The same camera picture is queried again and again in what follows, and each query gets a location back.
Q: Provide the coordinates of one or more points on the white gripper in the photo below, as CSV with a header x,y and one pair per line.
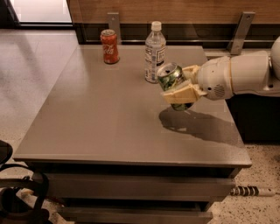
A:
x,y
214,77

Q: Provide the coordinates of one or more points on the green soda can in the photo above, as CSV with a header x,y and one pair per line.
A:
x,y
169,76

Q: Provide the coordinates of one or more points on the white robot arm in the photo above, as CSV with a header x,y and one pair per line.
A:
x,y
256,73

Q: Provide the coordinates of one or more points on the red cola can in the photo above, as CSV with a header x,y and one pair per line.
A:
x,y
109,46

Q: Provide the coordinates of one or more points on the clear plastic water bottle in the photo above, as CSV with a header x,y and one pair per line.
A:
x,y
154,52

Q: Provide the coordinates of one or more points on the grey table with drawers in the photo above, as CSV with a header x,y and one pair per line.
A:
x,y
117,153

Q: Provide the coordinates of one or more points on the right metal wall bracket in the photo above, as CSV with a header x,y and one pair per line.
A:
x,y
235,45

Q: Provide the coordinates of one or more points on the metal wall bracket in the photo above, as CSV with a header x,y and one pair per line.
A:
x,y
235,45
114,24

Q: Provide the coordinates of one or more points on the left metal wall bracket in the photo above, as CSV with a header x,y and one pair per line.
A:
x,y
114,24

